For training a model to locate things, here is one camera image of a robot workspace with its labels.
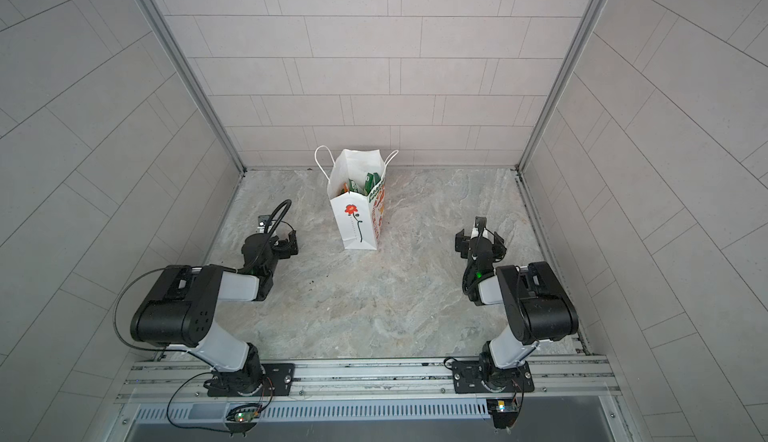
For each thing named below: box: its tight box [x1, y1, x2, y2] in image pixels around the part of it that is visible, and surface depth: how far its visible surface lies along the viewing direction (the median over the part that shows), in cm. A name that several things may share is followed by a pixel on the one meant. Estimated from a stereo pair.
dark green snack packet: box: [348, 178, 367, 196], surface depth 93 cm
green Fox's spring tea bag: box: [364, 172, 381, 195], surface depth 96 cm
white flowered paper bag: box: [315, 146, 399, 251], surface depth 89 cm
